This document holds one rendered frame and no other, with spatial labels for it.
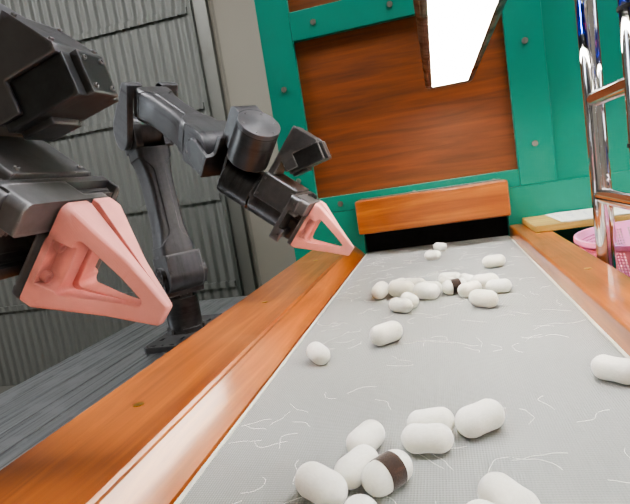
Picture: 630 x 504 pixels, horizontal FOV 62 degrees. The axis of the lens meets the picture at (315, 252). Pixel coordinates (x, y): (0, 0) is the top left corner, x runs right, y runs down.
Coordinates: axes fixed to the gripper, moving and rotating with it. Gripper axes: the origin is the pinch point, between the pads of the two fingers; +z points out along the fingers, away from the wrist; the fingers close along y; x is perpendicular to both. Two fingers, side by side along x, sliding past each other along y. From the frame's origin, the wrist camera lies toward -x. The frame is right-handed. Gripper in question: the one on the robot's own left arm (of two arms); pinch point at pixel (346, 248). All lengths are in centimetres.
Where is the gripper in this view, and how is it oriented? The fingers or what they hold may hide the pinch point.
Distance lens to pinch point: 72.1
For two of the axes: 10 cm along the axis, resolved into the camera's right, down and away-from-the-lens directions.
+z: 8.4, 5.4, -1.1
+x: -5.0, 8.3, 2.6
